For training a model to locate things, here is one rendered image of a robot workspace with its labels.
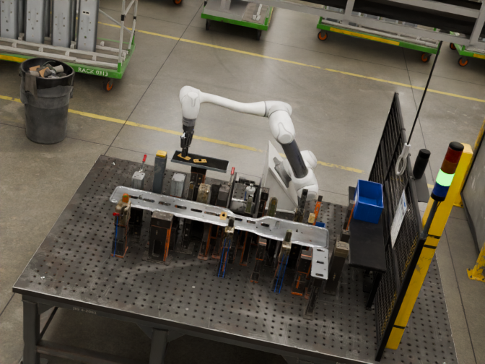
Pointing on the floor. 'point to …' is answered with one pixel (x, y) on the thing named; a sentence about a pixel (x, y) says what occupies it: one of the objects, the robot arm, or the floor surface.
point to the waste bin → (46, 98)
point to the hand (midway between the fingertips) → (185, 151)
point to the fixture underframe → (160, 339)
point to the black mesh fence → (387, 167)
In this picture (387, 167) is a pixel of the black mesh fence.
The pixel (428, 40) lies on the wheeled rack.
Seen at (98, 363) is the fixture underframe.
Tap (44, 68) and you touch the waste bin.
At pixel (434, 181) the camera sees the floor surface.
